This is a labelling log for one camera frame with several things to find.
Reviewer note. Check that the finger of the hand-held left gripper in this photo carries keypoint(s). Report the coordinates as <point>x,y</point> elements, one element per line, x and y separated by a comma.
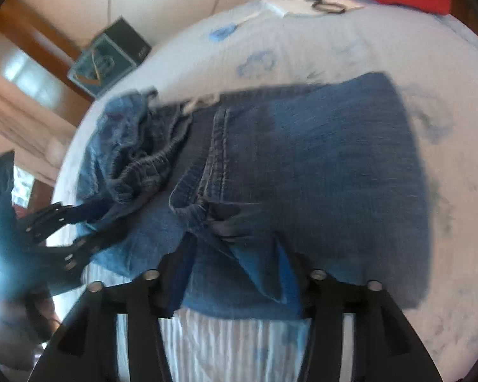
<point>67,217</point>
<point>83,248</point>

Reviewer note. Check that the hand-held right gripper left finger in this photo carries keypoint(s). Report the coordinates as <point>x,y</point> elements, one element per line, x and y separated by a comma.
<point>183,274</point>

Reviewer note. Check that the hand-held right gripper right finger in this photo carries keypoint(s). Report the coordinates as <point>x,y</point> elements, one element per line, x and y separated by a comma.
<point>288,282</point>

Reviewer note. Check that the blue denim jeans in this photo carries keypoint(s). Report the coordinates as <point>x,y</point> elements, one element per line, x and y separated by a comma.
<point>302,167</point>

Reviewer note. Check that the person's left hand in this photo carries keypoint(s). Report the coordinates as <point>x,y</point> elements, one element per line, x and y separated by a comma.
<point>16,330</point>

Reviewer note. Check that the dark gift box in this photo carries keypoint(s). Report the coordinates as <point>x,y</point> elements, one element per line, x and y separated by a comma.
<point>103,59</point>

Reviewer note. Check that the white paper sheet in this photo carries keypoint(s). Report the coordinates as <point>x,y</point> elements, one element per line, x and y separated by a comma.
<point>281,8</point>

